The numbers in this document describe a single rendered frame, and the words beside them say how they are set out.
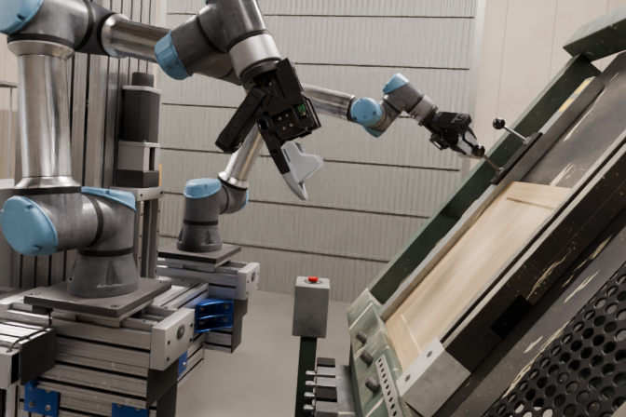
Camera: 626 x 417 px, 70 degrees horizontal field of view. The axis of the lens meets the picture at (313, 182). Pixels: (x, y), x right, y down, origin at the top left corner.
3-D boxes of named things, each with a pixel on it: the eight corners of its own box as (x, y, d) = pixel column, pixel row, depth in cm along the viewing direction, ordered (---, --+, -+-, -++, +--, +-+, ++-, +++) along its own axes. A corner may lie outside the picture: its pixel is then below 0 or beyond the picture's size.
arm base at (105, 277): (50, 292, 98) (52, 247, 97) (97, 275, 113) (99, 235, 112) (112, 302, 95) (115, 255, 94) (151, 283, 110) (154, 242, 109)
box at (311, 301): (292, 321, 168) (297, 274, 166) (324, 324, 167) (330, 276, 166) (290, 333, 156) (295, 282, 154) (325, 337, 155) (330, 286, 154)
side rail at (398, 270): (389, 305, 166) (366, 287, 166) (594, 77, 160) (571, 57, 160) (391, 311, 160) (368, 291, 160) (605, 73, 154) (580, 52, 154)
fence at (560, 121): (387, 319, 141) (376, 311, 141) (595, 87, 136) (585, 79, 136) (388, 326, 136) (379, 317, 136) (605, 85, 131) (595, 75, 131)
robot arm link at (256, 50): (220, 51, 68) (239, 63, 76) (232, 79, 68) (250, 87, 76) (264, 29, 67) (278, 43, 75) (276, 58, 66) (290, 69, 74)
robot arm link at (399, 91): (379, 91, 142) (398, 70, 139) (405, 114, 142) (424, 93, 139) (378, 92, 134) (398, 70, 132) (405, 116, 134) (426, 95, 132)
